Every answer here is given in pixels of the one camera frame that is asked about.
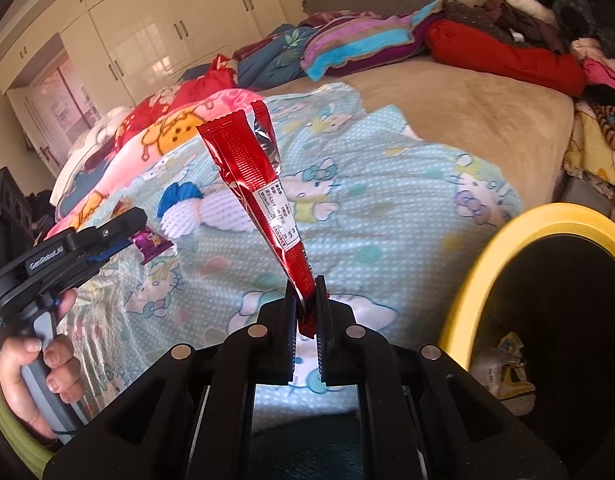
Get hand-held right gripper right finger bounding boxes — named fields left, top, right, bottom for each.
left=314, top=276, right=569, bottom=480

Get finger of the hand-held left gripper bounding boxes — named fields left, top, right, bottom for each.
left=68, top=208, right=149, bottom=255
left=86, top=239, right=137, bottom=270

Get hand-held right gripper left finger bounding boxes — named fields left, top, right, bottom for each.
left=42, top=279, right=297, bottom=480

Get purple candy wrapper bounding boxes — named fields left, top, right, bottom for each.
left=132, top=230, right=175, bottom=266

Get red snack wrapper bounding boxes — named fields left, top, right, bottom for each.
left=196, top=100, right=329, bottom=339

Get yellow trash bin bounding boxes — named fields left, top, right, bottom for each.
left=437, top=202, right=615, bottom=462

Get yellow white snack wrapper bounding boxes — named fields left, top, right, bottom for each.
left=470, top=331, right=538, bottom=403

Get person's left hand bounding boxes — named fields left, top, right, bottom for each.
left=0, top=290, right=86, bottom=441

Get white bedding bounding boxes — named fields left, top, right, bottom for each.
left=52, top=105, right=134, bottom=203

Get pink cartoon blanket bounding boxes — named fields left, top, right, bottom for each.
left=46, top=88, right=266, bottom=241

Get red floral blanket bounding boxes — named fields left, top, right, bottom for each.
left=115, top=55, right=238, bottom=152

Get sliding glass door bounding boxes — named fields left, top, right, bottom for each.
left=8, top=35, right=119, bottom=181

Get light blue cartoon blanket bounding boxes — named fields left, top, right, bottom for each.
left=62, top=82, right=524, bottom=436

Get cream wardrobe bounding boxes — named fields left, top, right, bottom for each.
left=0, top=0, right=308, bottom=111

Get dark blue floral quilt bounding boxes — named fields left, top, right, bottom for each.
left=235, top=25, right=319, bottom=92

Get purple teal striped blanket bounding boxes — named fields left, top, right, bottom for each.
left=300, top=0, right=446, bottom=82

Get grey box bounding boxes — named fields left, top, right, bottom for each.
left=556, top=175, right=614, bottom=211

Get yellow cartoon blanket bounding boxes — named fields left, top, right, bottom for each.
left=562, top=99, right=615, bottom=197

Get red folded cloth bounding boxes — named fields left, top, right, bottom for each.
left=426, top=20, right=586, bottom=99

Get tiger striped cloth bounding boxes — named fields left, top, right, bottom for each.
left=590, top=102, right=615, bottom=153

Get dark maroon clothes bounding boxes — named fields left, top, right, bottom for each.
left=445, top=0, right=571, bottom=53

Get pink garment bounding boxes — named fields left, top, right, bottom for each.
left=570, top=37, right=615, bottom=86

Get grey knit garment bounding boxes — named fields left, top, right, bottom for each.
left=552, top=0, right=615, bottom=41

